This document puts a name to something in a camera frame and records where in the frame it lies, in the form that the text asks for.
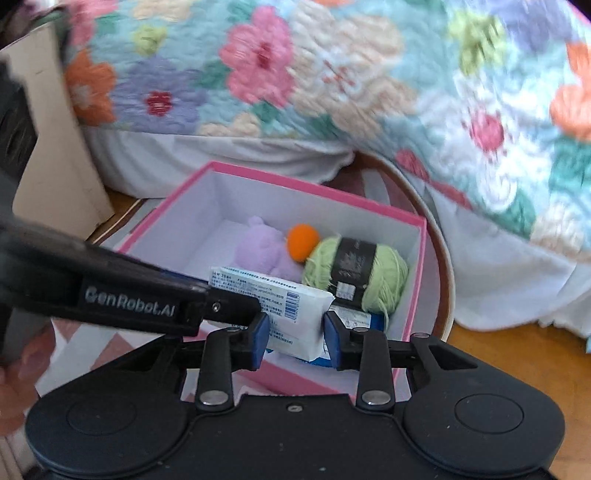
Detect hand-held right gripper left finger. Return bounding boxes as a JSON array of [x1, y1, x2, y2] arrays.
[[152, 313, 271, 411]]

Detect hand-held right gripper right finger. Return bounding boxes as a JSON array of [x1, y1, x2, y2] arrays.
[[323, 311, 478, 411]]

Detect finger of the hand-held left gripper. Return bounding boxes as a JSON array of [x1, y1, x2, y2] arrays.
[[203, 286, 263, 326]]

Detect white tissue packet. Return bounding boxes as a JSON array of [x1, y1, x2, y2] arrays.
[[209, 266, 336, 361]]

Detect blue wet wipes packet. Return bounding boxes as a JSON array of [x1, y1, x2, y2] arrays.
[[295, 298, 387, 368]]

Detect pink cardboard box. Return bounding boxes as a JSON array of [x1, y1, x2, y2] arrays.
[[113, 161, 428, 398]]

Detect purple plush toy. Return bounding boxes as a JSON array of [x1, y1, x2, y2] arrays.
[[235, 216, 301, 282]]

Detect green yarn ball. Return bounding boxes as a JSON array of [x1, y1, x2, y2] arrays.
[[302, 235, 409, 319]]

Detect orange ball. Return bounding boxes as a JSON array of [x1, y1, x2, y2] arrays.
[[286, 224, 321, 264]]

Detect person's left hand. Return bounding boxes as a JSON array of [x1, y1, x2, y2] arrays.
[[0, 325, 56, 437]]

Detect checkered rug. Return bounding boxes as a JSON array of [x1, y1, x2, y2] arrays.
[[51, 154, 457, 402]]

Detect floral quilt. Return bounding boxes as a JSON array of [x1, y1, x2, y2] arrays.
[[60, 0, 591, 261]]

